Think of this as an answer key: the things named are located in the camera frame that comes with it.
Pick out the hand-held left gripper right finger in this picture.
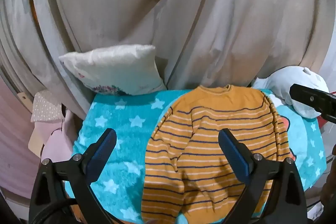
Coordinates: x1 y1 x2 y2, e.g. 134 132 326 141
218 128 309 224

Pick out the dotted beige cloth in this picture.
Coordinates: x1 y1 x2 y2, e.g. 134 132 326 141
31 90 64 123

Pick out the beige curtain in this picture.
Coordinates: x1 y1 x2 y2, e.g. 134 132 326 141
0 0 336 121

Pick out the pink cloth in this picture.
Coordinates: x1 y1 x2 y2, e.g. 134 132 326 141
42 110 79 161

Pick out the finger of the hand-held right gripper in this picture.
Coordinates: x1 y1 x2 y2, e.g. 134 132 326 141
289 84 336 123

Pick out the white fluffy pillow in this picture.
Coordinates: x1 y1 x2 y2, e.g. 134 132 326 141
58 44 167 96

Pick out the mustard striped knit sweater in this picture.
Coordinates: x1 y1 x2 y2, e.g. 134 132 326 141
141 84 292 224

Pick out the pale blue plush toy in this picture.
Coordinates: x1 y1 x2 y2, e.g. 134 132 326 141
252 65 330 119

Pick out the red object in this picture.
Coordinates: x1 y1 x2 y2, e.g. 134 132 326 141
318 114 336 136

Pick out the turquoise star printed blanket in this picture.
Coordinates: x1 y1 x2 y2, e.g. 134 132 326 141
72 88 327 224

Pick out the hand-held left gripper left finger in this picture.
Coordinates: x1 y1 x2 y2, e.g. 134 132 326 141
28 128 117 224

